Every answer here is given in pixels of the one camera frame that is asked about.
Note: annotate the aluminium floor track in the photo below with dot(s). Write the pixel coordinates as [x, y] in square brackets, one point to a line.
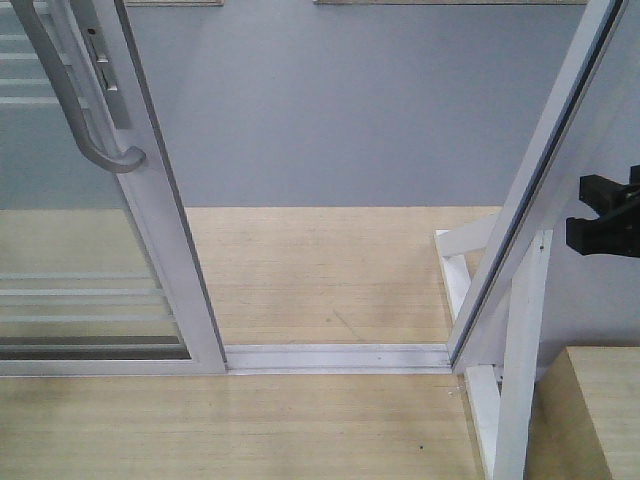
[341, 359]

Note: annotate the light plywood base platform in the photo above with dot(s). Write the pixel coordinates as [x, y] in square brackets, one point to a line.
[277, 275]

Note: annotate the grey door lock plate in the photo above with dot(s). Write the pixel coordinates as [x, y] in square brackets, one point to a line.
[93, 36]

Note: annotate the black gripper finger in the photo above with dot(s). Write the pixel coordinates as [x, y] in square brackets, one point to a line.
[604, 195]
[610, 235]

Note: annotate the grey metal door handle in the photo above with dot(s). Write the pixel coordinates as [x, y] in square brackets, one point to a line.
[63, 87]

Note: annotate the plywood box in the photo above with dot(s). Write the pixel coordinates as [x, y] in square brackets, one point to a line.
[586, 416]

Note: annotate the white framed sliding glass door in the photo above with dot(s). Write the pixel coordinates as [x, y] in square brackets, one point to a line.
[99, 271]

